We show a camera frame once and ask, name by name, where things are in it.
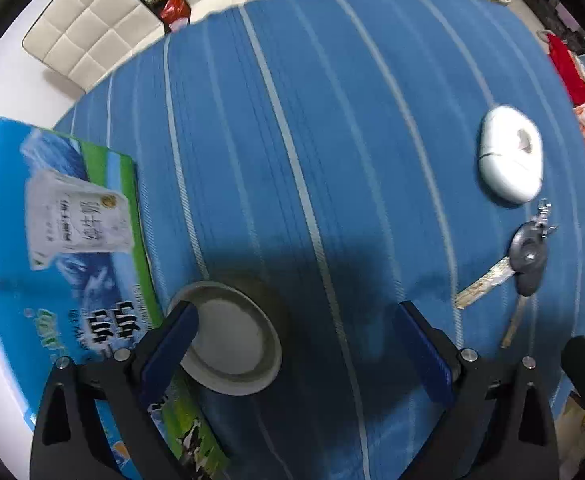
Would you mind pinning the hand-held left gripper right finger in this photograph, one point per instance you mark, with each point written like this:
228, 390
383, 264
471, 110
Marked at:
425, 355

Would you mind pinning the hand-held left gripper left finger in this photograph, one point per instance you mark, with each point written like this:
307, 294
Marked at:
170, 355

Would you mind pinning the round grey metal dish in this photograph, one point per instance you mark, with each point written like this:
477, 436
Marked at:
232, 340

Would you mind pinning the blue cardboard box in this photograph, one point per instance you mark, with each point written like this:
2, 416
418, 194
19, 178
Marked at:
97, 280

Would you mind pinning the key bunch with black fob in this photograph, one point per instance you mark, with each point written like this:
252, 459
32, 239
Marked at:
527, 255

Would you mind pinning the white earbuds case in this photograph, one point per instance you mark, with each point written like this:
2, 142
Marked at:
502, 160

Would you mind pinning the blue striped tablecloth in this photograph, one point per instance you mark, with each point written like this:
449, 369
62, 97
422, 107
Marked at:
347, 135

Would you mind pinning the red cloth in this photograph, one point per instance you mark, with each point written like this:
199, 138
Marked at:
567, 70

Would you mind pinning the red plastic bag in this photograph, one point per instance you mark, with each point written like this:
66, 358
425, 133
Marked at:
175, 10

